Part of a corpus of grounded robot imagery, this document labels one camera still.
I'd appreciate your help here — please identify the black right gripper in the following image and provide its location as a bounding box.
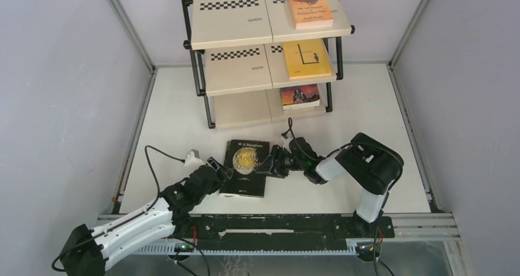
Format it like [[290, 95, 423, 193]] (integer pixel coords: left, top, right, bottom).
[[254, 144, 306, 179]]

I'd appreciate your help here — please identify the yellow book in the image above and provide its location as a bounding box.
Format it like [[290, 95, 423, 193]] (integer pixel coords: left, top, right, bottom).
[[282, 39, 332, 80]]

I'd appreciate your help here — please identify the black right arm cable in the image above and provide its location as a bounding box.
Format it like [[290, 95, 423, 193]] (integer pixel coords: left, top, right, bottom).
[[284, 117, 405, 267]]

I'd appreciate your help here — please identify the orange paperback book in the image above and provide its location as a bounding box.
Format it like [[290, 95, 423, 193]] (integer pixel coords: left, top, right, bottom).
[[288, 0, 334, 30]]

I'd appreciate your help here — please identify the black left camera cable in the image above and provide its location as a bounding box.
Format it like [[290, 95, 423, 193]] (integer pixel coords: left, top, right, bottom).
[[50, 145, 188, 273]]

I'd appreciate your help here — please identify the black mounting base rail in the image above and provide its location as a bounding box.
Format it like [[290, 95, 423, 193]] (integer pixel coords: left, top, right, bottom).
[[170, 213, 396, 253]]

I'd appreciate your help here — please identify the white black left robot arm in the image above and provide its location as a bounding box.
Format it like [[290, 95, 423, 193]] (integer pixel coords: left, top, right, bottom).
[[52, 158, 234, 275]]

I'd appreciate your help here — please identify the Jane Eyre blue book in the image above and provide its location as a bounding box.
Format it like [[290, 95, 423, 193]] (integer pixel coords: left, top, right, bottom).
[[280, 84, 321, 110]]

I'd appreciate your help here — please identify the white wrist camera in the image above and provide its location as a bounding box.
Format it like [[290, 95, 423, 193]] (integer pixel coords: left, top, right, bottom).
[[184, 149, 205, 169], [281, 132, 293, 146]]

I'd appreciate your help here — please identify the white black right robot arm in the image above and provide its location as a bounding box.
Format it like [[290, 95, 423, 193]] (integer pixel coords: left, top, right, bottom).
[[255, 132, 404, 237]]

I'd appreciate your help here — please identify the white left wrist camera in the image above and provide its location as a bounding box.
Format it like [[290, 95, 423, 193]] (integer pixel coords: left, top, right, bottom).
[[184, 149, 205, 169]]

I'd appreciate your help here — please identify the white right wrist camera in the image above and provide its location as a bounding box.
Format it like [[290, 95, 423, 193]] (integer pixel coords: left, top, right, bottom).
[[281, 132, 293, 146]]

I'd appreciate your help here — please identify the cream three-tier shelf rack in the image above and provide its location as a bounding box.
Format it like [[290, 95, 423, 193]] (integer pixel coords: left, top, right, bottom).
[[182, 0, 355, 129]]

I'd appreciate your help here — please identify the dark black-green book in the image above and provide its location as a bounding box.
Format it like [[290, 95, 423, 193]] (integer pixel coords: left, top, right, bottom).
[[220, 139, 270, 198]]

